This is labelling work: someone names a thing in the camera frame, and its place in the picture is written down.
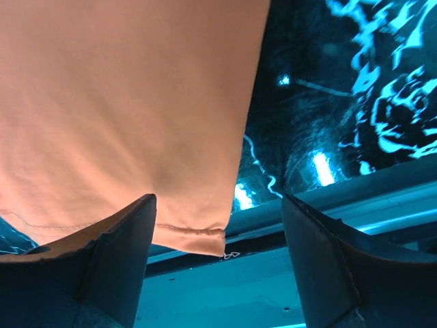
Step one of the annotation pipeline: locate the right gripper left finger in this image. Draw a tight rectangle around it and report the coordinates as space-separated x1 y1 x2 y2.
1 194 156 327

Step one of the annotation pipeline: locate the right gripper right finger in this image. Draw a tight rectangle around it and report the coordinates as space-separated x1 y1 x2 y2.
281 195 436 327

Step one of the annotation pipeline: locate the orange t shirt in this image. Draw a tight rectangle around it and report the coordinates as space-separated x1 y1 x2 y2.
1 1 270 257

